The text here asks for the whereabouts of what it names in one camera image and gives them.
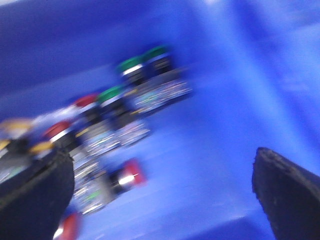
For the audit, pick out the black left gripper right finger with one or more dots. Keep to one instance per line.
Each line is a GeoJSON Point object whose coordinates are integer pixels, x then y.
{"type": "Point", "coordinates": [288, 194]}

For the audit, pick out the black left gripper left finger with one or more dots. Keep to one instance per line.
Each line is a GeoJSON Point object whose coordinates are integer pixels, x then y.
{"type": "Point", "coordinates": [33, 202]}

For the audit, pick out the red mushroom push button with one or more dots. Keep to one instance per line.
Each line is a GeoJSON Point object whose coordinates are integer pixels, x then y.
{"type": "Point", "coordinates": [95, 187]}

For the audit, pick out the left blue plastic crate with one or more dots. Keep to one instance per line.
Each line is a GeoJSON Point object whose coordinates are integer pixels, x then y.
{"type": "Point", "coordinates": [253, 65]}

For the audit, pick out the yellow mushroom push button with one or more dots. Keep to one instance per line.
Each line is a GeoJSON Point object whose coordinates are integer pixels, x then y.
{"type": "Point", "coordinates": [14, 144]}

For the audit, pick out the green mushroom push button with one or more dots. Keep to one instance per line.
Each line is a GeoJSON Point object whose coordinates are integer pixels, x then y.
{"type": "Point", "coordinates": [129, 128]}

